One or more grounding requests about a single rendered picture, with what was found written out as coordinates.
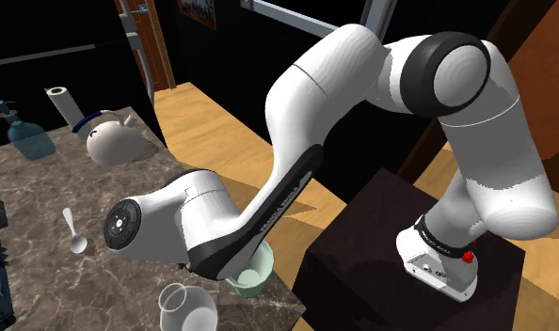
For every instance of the brown wooden door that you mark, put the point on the brown wooden door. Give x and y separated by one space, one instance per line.
153 50

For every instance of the framed wall picture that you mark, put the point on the framed wall picture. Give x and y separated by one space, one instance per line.
198 11

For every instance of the white spoon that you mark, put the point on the white spoon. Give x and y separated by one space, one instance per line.
76 238

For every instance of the pale green cup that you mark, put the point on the pale green cup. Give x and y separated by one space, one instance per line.
254 275

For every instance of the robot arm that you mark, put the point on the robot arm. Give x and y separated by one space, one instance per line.
307 91

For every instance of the white paper towel roll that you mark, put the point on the white paper towel roll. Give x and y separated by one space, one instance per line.
66 106

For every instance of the dark robot stand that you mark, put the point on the dark robot stand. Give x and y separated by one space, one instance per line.
362 256

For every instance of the blue soap dispenser bottle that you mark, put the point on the blue soap dispenser bottle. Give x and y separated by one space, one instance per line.
29 137

